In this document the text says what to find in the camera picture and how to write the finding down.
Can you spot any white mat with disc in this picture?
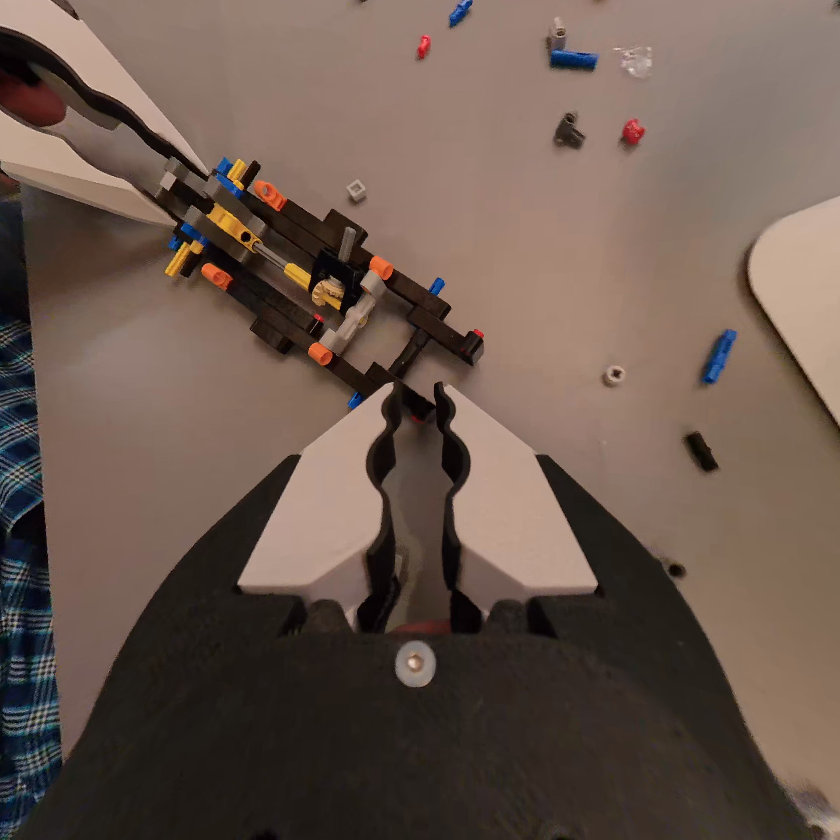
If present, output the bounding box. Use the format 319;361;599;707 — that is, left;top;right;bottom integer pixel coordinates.
748;196;840;427

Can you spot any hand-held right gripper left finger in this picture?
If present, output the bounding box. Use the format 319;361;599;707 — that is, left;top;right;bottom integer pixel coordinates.
236;382;399;634

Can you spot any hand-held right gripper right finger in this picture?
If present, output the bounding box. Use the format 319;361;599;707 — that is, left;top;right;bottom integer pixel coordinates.
433;382;599;634

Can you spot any black lego chassis assembly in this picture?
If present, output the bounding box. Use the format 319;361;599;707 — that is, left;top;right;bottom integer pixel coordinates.
157;156;488;424

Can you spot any blue plaid clothing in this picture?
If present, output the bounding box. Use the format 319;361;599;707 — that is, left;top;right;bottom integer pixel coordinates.
0;197;63;788

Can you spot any black lego pin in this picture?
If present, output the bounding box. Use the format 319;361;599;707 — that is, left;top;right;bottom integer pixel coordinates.
684;431;720;472

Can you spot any clear lego piece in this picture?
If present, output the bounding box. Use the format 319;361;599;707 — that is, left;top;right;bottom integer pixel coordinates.
613;45;655;80

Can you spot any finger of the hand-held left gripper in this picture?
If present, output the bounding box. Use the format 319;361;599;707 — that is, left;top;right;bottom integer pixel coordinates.
0;0;212;181
0;108;179;229

